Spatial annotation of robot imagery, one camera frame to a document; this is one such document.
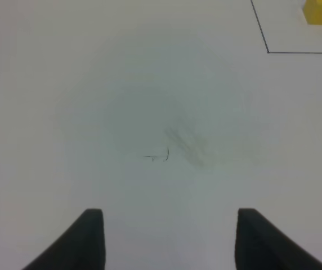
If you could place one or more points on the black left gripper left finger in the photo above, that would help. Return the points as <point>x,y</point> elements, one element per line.
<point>81,246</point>

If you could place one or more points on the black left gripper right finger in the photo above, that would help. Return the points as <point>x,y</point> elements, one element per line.
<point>261,245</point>

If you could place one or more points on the yellow template block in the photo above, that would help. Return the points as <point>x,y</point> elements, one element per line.
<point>312,10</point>

